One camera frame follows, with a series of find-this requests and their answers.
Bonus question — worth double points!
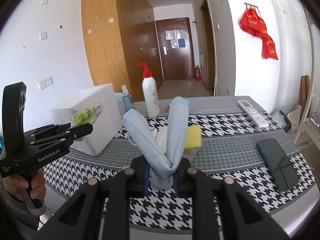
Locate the person's left hand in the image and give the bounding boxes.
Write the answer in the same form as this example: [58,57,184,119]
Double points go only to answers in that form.
[3,168,46,201]

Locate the white wall switch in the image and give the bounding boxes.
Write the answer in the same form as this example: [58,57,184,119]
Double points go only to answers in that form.
[40,32,48,41]

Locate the wooden wardrobe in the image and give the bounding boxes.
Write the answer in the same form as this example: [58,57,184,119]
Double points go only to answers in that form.
[81,0,163,102]

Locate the grey sock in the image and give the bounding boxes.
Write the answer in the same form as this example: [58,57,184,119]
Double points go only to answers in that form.
[183,147,200,162]

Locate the houndstooth table cloth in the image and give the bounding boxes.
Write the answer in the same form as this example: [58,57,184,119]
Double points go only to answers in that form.
[45,96,319,235]

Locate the light blue cloth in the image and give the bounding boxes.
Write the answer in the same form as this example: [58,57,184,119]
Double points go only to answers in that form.
[123,96,189,190]

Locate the white foam box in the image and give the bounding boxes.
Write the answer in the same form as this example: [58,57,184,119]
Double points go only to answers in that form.
[50,83,122,157]

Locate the small blue spray bottle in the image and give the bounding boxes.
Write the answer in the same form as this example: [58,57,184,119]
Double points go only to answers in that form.
[121,85,136,113]

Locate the black bag with packets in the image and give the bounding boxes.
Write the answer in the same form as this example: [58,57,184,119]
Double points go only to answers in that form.
[272,110,292,132]

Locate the yellow foam net sleeve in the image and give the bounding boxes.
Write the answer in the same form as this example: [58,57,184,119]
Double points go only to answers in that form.
[184,125,202,149]

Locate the wooden boards leaning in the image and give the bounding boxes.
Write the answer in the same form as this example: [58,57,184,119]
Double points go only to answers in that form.
[300,75,310,111]

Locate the dark green smartphone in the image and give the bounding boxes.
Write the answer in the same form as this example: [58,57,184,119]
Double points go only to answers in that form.
[256,138,299,194]

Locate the red hanging bags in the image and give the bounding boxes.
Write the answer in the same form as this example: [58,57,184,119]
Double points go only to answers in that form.
[239,8,278,60]

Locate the white wall socket pair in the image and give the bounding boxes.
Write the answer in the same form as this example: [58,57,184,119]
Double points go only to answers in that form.
[37,76,53,90]

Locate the dark brown entrance door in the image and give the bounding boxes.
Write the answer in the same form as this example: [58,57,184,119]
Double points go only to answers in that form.
[156,17,195,81]

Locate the side door frame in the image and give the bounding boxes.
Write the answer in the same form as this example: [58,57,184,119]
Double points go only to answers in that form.
[200,0,216,96]

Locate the red fire extinguisher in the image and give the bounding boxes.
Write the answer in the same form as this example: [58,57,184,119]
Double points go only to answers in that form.
[195,66,202,81]

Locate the white remote control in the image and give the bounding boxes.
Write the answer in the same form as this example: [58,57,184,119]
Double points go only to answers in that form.
[238,100,269,128]

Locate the white red pump bottle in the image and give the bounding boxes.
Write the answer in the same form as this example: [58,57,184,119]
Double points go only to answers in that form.
[137,62,160,118]

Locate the green white plastic packet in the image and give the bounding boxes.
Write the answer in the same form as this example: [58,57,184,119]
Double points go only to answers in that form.
[71,102,104,128]

